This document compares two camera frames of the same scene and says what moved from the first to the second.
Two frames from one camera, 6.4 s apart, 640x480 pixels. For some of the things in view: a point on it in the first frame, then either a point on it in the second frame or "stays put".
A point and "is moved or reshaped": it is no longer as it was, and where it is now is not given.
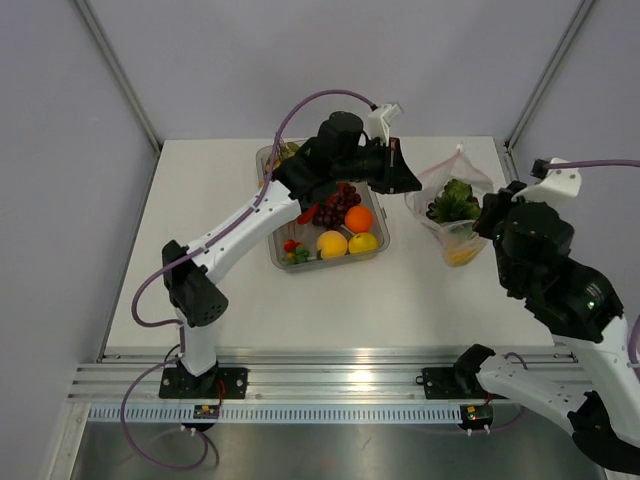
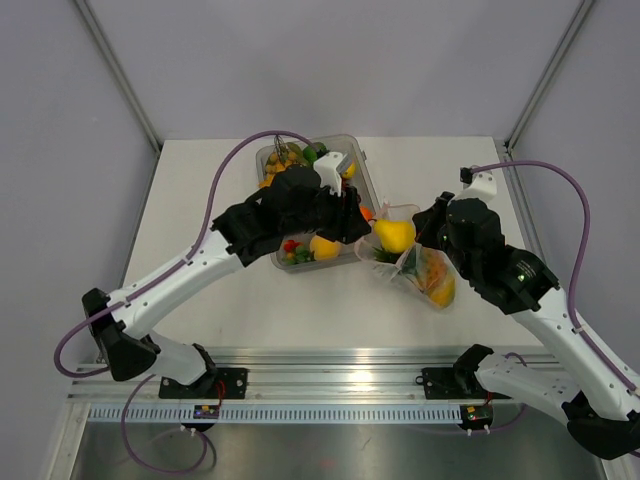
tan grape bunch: [287, 150] stays put
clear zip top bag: [447, 197] is moved or reshaped
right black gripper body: [491, 218] -> [433, 231]
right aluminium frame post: [550, 69] stays put
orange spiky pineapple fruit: [457, 210] is moved or reshaped
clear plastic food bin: [343, 223] stays put
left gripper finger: [404, 178] -> [362, 225]
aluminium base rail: [302, 378] stays put
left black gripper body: [374, 167] -> [333, 224]
